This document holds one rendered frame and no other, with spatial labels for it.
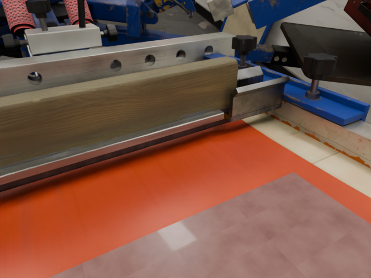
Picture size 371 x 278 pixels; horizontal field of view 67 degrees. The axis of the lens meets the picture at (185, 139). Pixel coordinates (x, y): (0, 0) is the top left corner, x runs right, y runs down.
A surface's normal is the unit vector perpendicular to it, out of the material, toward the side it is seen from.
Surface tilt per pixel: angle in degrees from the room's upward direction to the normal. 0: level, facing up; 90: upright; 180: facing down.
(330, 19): 90
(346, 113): 16
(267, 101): 74
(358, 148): 90
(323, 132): 90
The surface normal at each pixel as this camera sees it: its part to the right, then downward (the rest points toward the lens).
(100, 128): 0.50, 0.44
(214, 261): -0.02, -0.86
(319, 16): -0.87, 0.26
